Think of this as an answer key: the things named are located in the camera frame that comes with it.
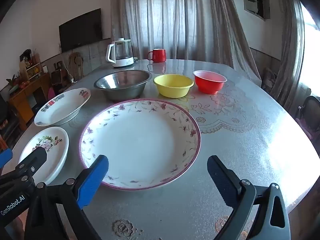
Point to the narrow grey side curtain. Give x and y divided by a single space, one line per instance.
290 55

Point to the wall electrical panel box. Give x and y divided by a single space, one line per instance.
250 2

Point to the black wall television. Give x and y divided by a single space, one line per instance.
80 31

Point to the wooden chair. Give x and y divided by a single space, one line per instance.
75 62

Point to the red mug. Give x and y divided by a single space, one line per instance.
158 55

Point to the yellow plastic bowl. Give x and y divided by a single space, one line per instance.
172 90

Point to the white small box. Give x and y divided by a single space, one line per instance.
45 69

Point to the black armchair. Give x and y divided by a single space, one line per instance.
3 110

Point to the wooden desktop shelf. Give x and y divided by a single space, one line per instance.
33 71

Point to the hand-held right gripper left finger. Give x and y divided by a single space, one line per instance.
92 180

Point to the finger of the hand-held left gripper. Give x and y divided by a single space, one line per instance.
5 157
35 158

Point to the small plate with rose print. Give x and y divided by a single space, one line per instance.
55 152

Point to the pink plastic item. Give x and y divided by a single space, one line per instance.
51 93

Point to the yellow wooden desk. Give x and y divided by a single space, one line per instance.
22 97

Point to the red plastic bowl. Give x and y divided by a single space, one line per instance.
208 86

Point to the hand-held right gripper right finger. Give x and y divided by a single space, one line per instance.
222 180

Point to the white electric kettle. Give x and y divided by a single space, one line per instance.
122 60

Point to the stainless steel bowl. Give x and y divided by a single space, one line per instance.
120 90

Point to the dark round-backed chair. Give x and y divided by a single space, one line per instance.
311 105

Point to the wide grey window curtain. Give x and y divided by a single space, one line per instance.
175 17

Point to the medium plate with red print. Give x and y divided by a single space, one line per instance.
60 110

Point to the large purple-rimmed floral plate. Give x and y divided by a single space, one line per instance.
140 142

